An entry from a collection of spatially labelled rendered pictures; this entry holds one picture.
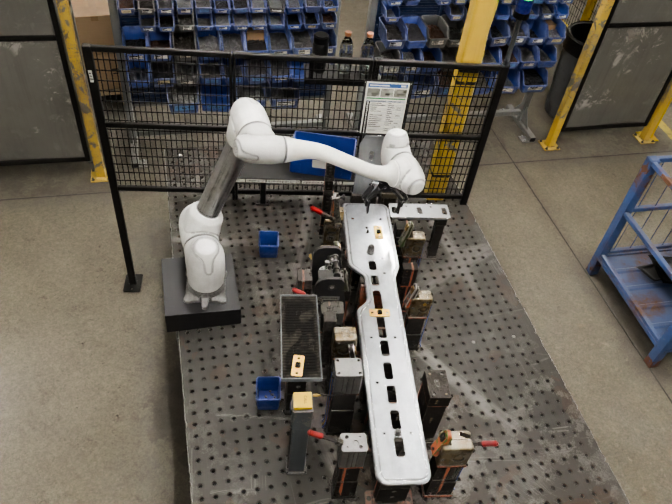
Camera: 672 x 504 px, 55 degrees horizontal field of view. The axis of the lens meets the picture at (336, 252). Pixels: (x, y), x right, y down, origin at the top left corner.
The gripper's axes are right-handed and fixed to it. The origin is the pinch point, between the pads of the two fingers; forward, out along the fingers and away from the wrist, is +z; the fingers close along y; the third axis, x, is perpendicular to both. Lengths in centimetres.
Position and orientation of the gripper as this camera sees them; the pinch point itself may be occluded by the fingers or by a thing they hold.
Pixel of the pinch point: (382, 210)
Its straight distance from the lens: 283.5
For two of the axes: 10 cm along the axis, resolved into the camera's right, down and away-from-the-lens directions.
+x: -0.7, -7.2, 6.9
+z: -0.9, 6.9, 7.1
